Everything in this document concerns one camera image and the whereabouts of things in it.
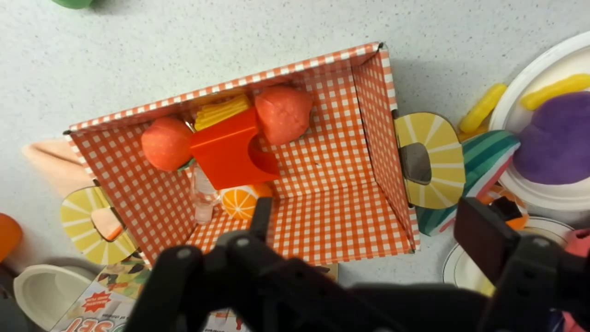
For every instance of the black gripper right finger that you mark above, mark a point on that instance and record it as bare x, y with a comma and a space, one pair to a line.
535, 289

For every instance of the orange slice toy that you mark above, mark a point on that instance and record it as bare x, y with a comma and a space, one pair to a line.
236, 204

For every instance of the clear plastic toy bottle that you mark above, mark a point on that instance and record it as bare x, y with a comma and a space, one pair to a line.
203, 204

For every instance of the white paper plate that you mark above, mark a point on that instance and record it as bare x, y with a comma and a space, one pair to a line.
553, 197
461, 271

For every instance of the red strawberry plushie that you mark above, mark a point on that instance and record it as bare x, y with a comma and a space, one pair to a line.
164, 145
282, 114

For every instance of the orange checkered cardboard box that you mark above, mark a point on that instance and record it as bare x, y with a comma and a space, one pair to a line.
338, 204

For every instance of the orange fry container toy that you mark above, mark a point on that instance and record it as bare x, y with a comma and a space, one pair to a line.
222, 154

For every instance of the yellow felt fry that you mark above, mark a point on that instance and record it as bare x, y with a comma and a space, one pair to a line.
482, 108
553, 92

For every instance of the watermelon slice plushie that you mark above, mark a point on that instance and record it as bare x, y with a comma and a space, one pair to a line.
489, 158

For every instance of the orange cup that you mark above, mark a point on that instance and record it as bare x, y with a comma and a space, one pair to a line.
8, 237

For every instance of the small white bowl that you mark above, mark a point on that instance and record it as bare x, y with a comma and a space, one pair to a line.
46, 293

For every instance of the yellow fries bundle toy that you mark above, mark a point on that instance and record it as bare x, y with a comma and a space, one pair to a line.
218, 112

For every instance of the pink cloth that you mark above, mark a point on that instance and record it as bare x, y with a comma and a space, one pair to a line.
579, 243

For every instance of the purple plushie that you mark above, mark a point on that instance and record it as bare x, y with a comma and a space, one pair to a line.
555, 140

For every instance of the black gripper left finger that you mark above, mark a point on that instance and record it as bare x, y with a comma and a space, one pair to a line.
233, 289

